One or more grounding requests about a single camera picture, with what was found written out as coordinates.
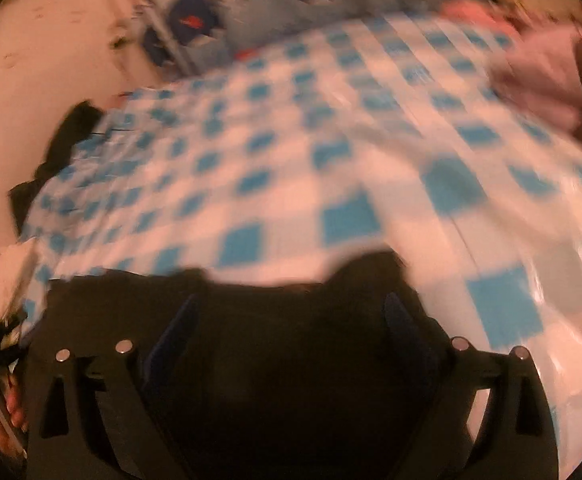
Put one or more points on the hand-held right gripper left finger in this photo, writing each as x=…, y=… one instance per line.
x=171, y=345

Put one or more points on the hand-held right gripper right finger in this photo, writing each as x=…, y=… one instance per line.
x=406, y=335

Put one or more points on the white quilted puffer jacket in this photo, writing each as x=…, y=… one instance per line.
x=1, y=270

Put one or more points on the black puffer jacket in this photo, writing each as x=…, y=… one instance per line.
x=281, y=360

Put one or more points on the person's left hand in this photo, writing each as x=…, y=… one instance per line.
x=1, y=410

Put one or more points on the shiny black jacket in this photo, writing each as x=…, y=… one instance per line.
x=63, y=145

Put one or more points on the blue checkered plastic sheet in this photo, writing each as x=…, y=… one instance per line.
x=321, y=150

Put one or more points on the pink cloth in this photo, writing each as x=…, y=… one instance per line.
x=536, y=60

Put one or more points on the grey printed blanket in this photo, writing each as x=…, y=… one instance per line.
x=281, y=5

